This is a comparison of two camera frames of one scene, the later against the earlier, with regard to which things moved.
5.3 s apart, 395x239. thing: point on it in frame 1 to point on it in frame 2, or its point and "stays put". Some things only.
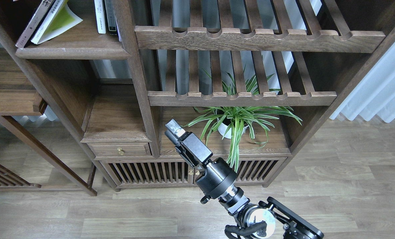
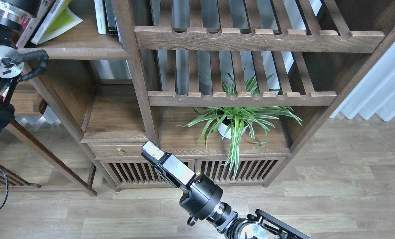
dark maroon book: (34, 23) stays put
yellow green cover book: (59, 18) stays put
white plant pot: (226, 131) stays put
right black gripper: (216, 178) to (201, 196)
